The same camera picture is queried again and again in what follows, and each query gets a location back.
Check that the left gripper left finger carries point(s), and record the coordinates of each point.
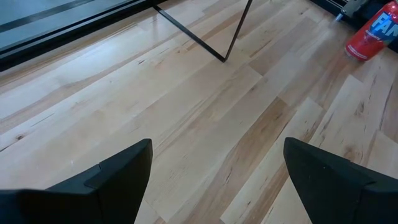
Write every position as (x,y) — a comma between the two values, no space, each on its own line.
(93,199)

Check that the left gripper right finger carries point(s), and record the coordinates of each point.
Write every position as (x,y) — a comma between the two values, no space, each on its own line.
(335,196)

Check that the wooden shelf black metal legs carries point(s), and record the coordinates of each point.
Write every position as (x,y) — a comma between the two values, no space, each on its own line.
(224,58)

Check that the red Fanta can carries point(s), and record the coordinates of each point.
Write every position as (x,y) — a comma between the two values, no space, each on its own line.
(367,40)

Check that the black aluminium table frame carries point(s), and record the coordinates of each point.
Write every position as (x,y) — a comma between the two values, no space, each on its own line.
(46,43)

